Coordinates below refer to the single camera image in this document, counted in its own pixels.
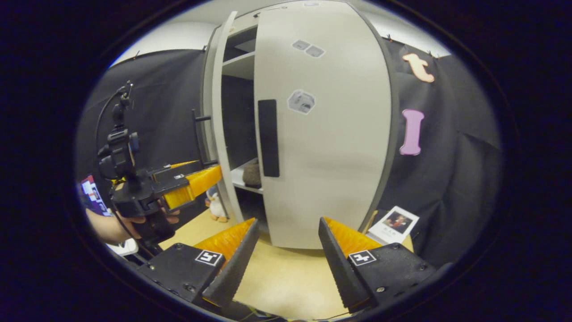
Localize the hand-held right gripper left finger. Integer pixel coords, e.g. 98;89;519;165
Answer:
136;218;260;308

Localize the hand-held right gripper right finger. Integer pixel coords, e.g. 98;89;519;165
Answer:
318;217;436;312

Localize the brown shoe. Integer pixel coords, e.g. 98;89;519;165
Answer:
243;161;262;188

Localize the white shoe cabinet door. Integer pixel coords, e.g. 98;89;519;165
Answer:
211;11;244;224
254;0;394;250

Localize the white shoe cabinet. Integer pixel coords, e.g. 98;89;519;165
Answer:
201;0;399;250

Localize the penguin plush toy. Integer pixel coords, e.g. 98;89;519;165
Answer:
206;186;228;223

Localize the colourful printed banner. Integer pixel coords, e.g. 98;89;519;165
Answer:
80;175;111;216

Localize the white photo card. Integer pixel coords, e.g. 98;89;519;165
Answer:
366;206;420;246

